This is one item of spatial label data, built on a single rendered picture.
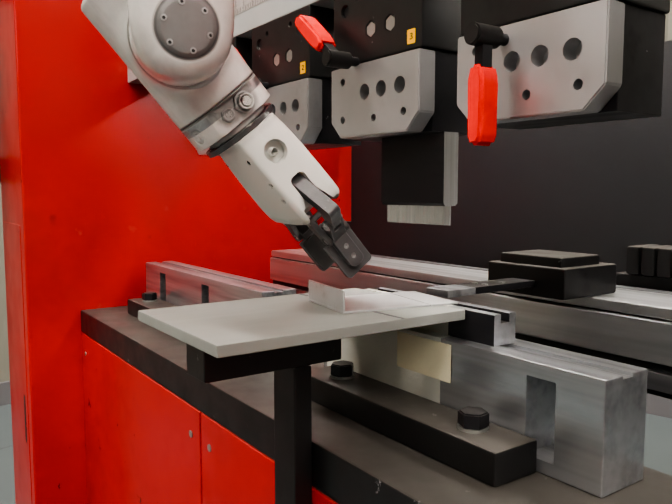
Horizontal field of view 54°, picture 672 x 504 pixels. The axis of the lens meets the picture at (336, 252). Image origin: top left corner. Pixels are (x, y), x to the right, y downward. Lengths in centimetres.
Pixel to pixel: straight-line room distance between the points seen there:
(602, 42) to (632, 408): 29
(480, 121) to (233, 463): 50
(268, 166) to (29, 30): 93
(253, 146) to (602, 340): 50
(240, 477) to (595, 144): 77
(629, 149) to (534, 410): 62
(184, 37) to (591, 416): 42
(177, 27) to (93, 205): 96
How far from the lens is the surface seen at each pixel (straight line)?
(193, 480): 96
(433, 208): 70
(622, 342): 85
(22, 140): 141
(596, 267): 88
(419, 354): 69
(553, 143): 123
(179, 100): 58
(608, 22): 54
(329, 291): 64
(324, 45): 74
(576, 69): 54
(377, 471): 60
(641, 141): 114
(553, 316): 90
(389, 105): 69
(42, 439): 149
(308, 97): 82
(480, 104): 56
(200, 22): 51
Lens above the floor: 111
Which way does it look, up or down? 5 degrees down
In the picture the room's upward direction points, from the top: straight up
